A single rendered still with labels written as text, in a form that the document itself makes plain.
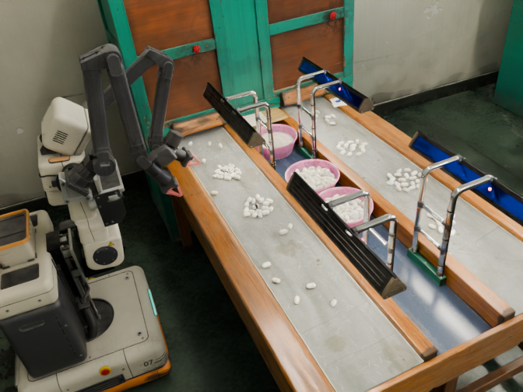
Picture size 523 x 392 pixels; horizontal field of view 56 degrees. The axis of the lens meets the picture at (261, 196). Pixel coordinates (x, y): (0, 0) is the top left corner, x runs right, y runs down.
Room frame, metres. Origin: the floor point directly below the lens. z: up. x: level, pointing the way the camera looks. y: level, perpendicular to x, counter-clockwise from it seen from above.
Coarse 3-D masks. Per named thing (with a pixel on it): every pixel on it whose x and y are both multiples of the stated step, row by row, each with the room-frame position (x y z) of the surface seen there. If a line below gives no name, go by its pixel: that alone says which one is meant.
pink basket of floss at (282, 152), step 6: (282, 126) 2.51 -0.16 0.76; (288, 126) 2.49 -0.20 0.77; (264, 132) 2.51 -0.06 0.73; (288, 132) 2.48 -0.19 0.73; (294, 132) 2.43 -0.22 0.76; (294, 138) 2.40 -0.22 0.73; (288, 144) 2.29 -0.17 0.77; (258, 150) 2.32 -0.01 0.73; (264, 150) 2.29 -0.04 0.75; (276, 150) 2.28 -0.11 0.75; (282, 150) 2.29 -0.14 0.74; (288, 150) 2.31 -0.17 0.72; (264, 156) 2.32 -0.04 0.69; (276, 156) 2.29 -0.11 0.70; (282, 156) 2.30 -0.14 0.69
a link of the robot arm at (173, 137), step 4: (168, 132) 2.04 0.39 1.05; (172, 132) 2.02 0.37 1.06; (176, 132) 2.04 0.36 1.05; (168, 136) 2.02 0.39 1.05; (172, 136) 2.02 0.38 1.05; (176, 136) 2.02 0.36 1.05; (180, 136) 2.02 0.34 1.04; (164, 140) 2.02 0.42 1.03; (168, 140) 2.01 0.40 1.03; (172, 140) 2.01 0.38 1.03; (176, 140) 2.01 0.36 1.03; (180, 140) 2.02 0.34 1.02; (172, 144) 2.01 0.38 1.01; (176, 144) 2.01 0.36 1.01; (152, 148) 1.97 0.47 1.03; (156, 148) 1.98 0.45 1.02
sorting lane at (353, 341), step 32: (192, 160) 2.29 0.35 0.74; (224, 160) 2.25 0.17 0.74; (224, 192) 1.96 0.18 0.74; (256, 192) 1.93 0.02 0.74; (256, 224) 1.69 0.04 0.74; (288, 224) 1.67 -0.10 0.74; (256, 256) 1.49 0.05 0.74; (288, 256) 1.47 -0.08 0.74; (320, 256) 1.45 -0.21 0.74; (288, 288) 1.30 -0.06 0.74; (320, 288) 1.28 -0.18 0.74; (352, 288) 1.26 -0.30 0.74; (320, 320) 1.13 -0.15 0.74; (352, 320) 1.11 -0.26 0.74; (384, 320) 1.09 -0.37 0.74; (320, 352) 1.00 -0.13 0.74; (352, 352) 0.98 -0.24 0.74; (384, 352) 0.97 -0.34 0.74; (352, 384) 0.87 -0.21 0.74
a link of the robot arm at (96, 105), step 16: (96, 48) 1.61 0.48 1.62; (112, 48) 1.58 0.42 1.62; (80, 64) 1.56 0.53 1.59; (96, 64) 1.54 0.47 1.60; (96, 80) 1.55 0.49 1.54; (96, 96) 1.54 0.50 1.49; (96, 112) 1.54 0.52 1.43; (96, 128) 1.53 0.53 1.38; (96, 144) 1.53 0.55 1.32; (96, 160) 1.50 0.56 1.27; (112, 160) 1.52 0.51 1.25
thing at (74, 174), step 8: (72, 168) 1.53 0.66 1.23; (80, 168) 1.51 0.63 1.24; (72, 176) 1.50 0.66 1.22; (80, 176) 1.50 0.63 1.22; (88, 176) 1.50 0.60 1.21; (72, 184) 1.46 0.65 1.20; (80, 184) 1.49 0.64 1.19; (88, 184) 1.50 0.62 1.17; (80, 192) 1.46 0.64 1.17; (88, 192) 1.48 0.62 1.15
